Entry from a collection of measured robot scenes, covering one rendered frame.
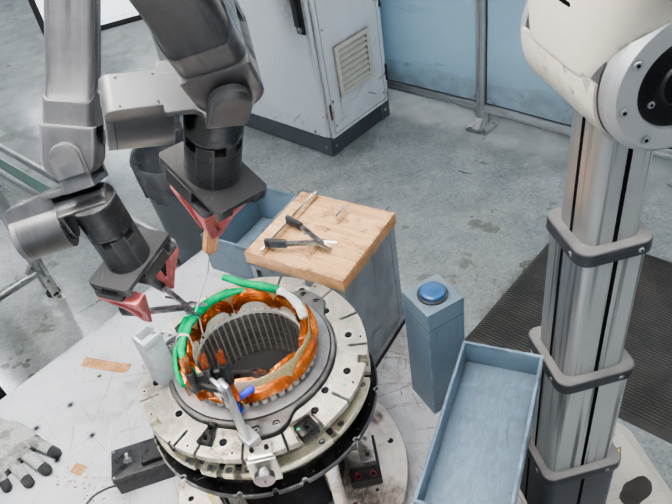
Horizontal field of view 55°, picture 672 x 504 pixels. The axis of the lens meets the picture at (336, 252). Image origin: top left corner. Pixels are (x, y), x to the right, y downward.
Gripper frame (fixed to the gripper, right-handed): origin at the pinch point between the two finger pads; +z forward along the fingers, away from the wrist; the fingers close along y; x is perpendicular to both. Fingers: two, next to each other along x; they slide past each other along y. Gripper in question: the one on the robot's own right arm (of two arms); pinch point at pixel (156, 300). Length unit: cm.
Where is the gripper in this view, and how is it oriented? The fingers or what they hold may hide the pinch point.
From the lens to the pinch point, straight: 93.5
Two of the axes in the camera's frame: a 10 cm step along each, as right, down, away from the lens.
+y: -3.7, 7.3, -5.7
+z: 1.9, 6.7, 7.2
